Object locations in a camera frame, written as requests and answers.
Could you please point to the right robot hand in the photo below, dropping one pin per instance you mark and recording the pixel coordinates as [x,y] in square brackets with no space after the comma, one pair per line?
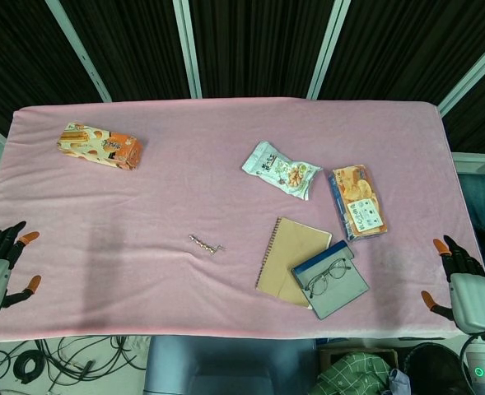
[474,300]

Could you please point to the small metal chain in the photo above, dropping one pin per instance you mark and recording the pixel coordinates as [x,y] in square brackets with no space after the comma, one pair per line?
[203,245]

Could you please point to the black round bin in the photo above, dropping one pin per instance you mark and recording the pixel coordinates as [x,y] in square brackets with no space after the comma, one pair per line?
[431,362]

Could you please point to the brown cardboard box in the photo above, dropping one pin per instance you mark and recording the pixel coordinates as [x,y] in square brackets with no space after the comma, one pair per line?
[386,354]

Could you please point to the blue grey crumpled cloth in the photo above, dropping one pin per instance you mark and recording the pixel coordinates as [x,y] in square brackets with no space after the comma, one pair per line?
[398,382]

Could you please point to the grey blue glasses case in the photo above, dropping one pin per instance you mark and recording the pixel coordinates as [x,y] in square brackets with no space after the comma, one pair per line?
[341,298]

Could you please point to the green plaid cloth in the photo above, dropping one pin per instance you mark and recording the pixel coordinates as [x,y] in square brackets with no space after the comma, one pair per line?
[349,370]

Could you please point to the orange chips box blue edge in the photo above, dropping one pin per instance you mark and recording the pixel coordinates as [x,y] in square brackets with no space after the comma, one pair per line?
[359,201]

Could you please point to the black thin-rim eyeglasses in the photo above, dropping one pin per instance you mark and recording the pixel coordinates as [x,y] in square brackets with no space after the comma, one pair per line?
[319,286]

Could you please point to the orange biscuit box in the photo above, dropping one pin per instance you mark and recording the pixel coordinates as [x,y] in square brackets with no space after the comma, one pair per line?
[102,146]

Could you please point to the kraft spiral notebook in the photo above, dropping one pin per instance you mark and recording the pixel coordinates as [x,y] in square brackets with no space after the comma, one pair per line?
[291,255]

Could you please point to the white green snack bag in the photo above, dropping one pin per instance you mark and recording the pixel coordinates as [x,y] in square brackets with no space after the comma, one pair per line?
[279,168]

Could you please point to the pink tablecloth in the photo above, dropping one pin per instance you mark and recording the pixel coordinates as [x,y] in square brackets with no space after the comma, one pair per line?
[225,136]

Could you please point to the white metal frame rail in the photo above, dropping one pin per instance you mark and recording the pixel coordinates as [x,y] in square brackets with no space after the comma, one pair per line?
[477,162]

